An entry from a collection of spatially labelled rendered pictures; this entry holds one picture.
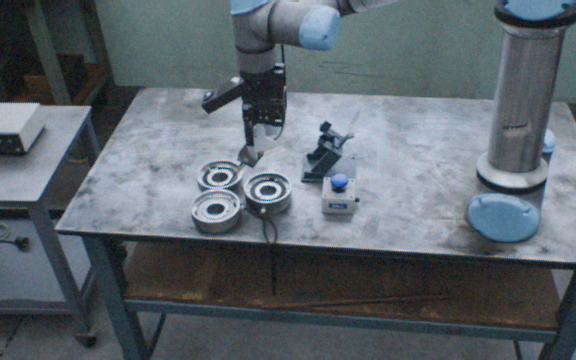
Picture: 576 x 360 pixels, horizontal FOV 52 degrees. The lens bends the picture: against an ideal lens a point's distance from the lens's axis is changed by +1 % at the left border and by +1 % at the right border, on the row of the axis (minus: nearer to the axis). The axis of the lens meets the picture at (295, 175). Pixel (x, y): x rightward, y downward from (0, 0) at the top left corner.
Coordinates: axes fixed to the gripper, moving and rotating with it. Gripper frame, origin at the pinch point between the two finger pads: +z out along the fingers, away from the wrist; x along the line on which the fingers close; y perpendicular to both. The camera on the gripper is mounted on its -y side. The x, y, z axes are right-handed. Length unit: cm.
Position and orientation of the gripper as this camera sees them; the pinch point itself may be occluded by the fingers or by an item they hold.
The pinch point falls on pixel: (253, 150)
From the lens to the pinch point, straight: 124.0
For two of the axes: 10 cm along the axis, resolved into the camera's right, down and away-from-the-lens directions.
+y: 9.9, 0.4, -0.9
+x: 1.0, -6.3, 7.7
